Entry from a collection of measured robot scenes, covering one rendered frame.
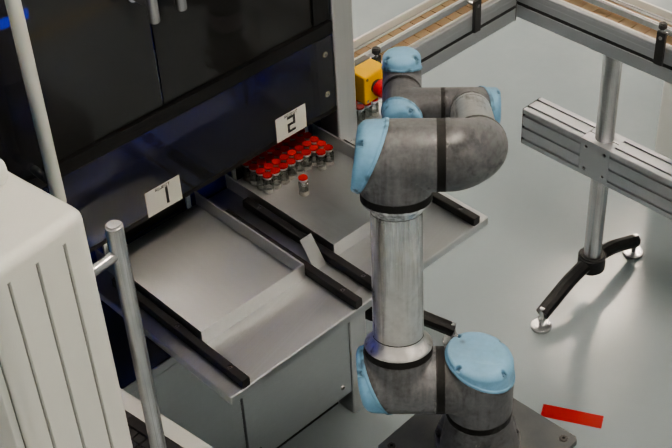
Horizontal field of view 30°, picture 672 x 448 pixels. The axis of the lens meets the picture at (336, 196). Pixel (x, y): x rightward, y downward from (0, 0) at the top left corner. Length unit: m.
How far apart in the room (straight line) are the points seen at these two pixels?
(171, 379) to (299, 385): 0.46
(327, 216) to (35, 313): 1.09
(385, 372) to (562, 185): 2.14
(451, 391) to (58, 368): 0.71
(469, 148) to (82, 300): 0.63
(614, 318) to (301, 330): 1.51
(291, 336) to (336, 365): 0.86
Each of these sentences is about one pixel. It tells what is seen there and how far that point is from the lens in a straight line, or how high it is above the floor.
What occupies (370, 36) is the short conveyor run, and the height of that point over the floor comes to 0.96.
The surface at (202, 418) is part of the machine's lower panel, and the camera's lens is 2.95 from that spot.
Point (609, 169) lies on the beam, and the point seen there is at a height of 0.49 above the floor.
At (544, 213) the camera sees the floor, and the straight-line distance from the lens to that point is 4.04.
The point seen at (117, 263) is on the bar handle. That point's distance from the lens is 1.74.
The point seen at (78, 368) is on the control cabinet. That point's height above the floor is 1.31.
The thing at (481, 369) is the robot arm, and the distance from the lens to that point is 2.11.
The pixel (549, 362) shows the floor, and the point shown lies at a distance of 3.55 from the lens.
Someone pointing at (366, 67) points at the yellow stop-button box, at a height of 1.03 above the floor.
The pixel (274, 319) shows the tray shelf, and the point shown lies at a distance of 2.40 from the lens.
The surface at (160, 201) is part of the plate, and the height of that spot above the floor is 1.01.
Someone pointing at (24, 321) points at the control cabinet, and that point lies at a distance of 1.64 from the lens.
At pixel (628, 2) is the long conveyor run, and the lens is 3.23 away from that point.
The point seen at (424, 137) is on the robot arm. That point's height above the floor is 1.42.
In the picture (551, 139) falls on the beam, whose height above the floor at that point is 0.49.
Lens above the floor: 2.54
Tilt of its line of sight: 38 degrees down
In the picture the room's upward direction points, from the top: 3 degrees counter-clockwise
